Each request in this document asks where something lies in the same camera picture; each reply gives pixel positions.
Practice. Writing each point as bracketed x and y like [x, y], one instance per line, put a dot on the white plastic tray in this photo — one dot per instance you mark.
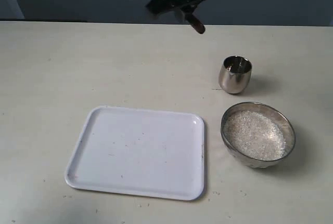
[140, 152]

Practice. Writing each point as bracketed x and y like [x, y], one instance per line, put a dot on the steel bowl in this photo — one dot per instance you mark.
[278, 118]

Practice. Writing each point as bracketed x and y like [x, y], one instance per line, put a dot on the small steel cup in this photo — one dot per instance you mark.
[235, 74]

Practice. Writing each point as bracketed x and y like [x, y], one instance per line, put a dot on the white granular powder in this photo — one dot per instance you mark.
[255, 135]

